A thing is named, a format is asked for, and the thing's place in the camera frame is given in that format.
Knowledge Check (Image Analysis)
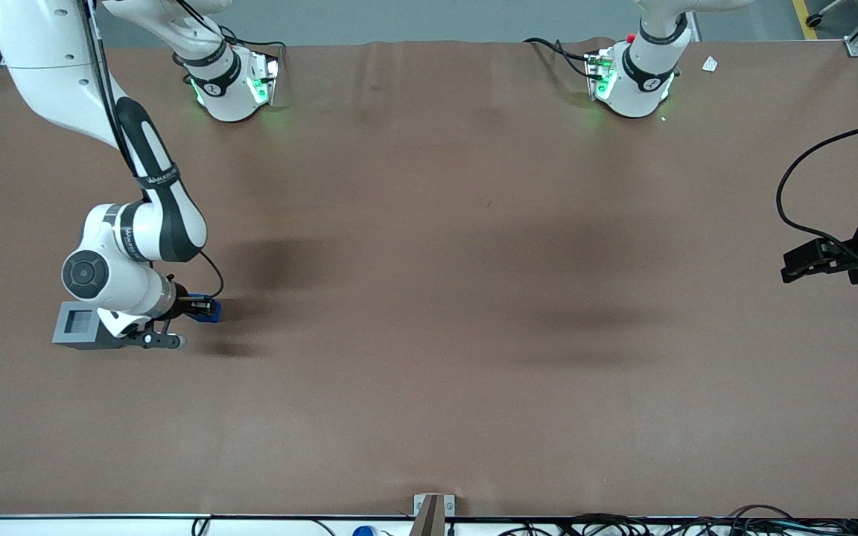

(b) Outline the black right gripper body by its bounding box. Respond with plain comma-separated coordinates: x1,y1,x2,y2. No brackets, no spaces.
166,277,193,323

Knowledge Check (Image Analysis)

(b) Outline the gray square base block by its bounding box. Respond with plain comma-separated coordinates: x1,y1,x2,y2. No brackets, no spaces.
52,301,139,351

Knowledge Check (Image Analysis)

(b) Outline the table cover sheet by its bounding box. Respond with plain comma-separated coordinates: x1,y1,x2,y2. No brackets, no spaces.
0,37,858,519

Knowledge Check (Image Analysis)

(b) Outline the black caster wheel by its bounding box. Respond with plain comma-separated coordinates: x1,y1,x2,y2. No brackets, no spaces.
805,0,851,29

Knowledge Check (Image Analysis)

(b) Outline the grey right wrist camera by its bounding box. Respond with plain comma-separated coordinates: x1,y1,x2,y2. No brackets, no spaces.
127,328,187,351

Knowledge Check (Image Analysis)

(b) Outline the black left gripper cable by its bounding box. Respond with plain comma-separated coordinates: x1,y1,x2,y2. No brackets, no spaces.
775,118,858,258

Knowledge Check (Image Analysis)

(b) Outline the black right arm base cable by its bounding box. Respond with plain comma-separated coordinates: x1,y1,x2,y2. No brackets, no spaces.
217,26,286,75

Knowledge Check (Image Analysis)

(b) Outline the black arm base cable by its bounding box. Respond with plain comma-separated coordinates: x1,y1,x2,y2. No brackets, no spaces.
524,37,595,80
217,26,286,75

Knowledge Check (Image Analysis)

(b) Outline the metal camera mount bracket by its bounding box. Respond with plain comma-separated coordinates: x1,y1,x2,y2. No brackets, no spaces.
413,493,457,536

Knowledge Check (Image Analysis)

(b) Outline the black cable tangle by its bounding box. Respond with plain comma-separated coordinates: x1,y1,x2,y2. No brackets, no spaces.
500,504,858,536

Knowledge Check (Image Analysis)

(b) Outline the black left arm base cable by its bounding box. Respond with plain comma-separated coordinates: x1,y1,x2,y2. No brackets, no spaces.
524,37,595,80

